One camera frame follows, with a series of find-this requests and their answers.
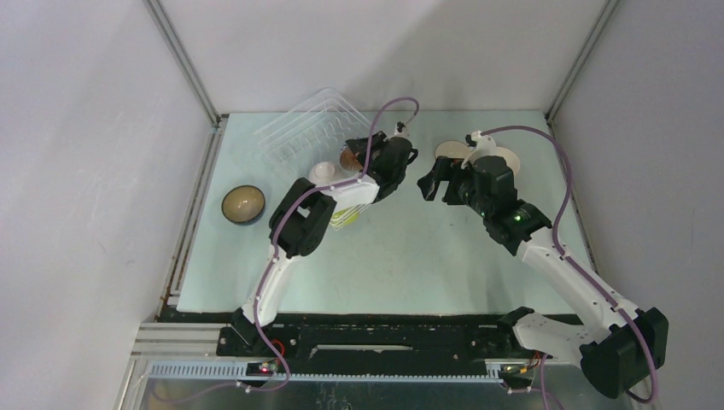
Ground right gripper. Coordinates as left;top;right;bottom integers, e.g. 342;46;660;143
417;155;492;219

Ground teal blue bowl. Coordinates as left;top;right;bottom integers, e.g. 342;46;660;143
434;140;471;160

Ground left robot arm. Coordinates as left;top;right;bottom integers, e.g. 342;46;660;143
231;122;418;356

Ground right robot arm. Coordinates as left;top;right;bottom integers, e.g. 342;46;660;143
417;156;669;399

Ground orange bowl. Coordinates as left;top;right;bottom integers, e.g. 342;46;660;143
482;147;521;176

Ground white wire dish rack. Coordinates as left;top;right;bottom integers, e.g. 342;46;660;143
254;88;379;215

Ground blue patterned bowl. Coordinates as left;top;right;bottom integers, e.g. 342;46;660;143
339;145;364;173

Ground white bowl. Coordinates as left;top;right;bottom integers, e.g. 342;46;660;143
308;161;343;186

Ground dark bowl beige inside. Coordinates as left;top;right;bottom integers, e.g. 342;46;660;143
221;184;266;226

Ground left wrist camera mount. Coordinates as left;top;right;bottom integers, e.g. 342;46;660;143
394;121;410;139

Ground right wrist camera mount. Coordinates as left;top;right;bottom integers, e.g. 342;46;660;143
461;131;498;168

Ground grey cable duct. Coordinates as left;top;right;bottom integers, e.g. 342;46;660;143
146;360;512;383

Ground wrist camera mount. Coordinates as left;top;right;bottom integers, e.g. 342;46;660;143
461;131;498;168
394;121;410;139

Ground green bowl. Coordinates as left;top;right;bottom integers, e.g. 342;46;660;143
330;207;360;230

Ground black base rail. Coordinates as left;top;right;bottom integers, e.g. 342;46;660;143
216;313;533;376

